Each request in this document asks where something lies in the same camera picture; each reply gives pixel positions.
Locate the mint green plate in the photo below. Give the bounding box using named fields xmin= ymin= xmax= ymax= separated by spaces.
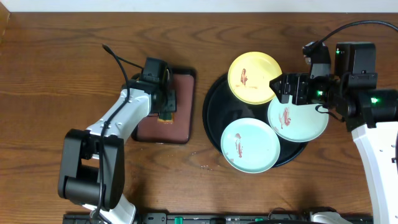
xmin=267 ymin=96 xmax=329 ymax=142

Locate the light green plate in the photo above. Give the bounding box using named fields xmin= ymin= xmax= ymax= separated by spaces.
xmin=221 ymin=118 xmax=280 ymax=174

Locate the orange green sponge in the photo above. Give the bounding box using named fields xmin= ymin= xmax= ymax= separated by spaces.
xmin=157 ymin=112 xmax=174 ymax=124

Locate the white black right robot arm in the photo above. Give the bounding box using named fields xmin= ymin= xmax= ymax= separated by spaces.
xmin=269 ymin=42 xmax=397 ymax=223

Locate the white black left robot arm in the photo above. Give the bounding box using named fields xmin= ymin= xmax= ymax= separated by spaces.
xmin=58 ymin=72 xmax=176 ymax=223

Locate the black rectangular water tray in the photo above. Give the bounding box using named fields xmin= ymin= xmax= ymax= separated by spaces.
xmin=131 ymin=67 xmax=196 ymax=144

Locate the round black tray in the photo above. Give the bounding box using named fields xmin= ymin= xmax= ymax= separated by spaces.
xmin=202 ymin=73 xmax=308 ymax=168

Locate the yellow plastic plate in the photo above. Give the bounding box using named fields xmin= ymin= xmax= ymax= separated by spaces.
xmin=227 ymin=52 xmax=282 ymax=105

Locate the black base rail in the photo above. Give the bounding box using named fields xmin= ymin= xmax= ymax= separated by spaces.
xmin=62 ymin=207 xmax=374 ymax=224

